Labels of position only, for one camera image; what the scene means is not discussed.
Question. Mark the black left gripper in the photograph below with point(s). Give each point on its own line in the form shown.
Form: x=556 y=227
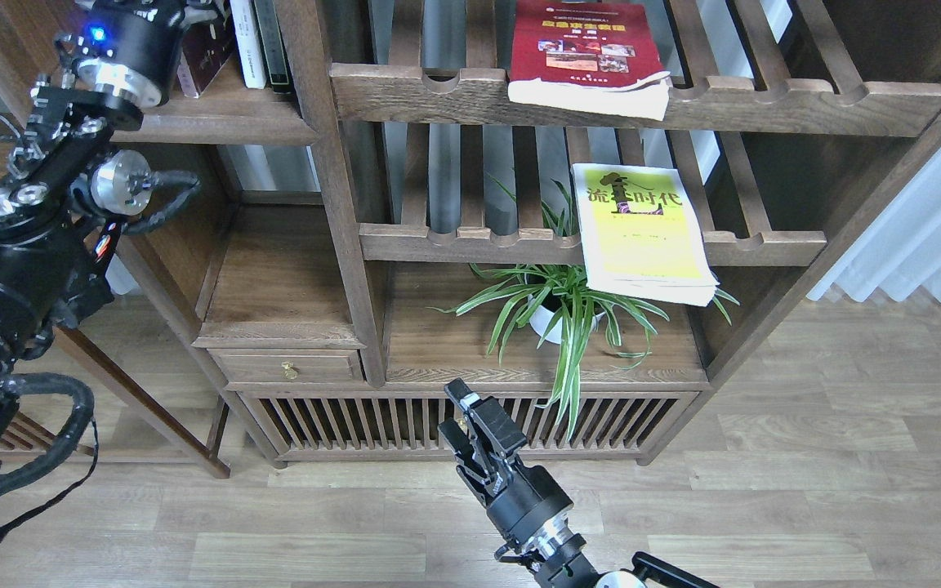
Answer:
x=131 y=49

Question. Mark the red book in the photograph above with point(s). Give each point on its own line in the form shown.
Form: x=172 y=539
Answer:
x=593 y=57

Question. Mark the white upright book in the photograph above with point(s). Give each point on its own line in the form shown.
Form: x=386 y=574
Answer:
x=248 y=43

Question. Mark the dark wooden bookshelf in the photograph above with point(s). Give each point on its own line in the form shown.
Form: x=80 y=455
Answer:
x=335 y=218

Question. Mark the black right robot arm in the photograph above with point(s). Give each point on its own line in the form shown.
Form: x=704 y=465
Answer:
x=570 y=567

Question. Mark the brass drawer knob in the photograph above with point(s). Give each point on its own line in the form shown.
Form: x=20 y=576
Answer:
x=290 y=371

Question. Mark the white plant pot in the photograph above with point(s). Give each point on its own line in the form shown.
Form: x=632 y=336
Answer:
x=546 y=322

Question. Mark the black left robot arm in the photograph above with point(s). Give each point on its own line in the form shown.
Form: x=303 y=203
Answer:
x=69 y=194

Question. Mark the dark brown book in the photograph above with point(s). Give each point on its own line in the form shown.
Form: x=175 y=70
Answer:
x=204 y=50

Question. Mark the green spider plant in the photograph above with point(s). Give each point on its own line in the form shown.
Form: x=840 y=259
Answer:
x=519 y=290

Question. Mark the yellow green book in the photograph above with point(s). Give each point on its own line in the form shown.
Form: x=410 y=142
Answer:
x=640 y=236

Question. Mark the dark upright book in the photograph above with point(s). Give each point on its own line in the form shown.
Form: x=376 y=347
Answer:
x=276 y=61

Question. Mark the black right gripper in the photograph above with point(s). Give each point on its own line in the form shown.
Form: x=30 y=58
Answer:
x=524 y=503

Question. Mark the white curtain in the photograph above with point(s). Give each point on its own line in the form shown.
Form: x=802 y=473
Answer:
x=899 y=254

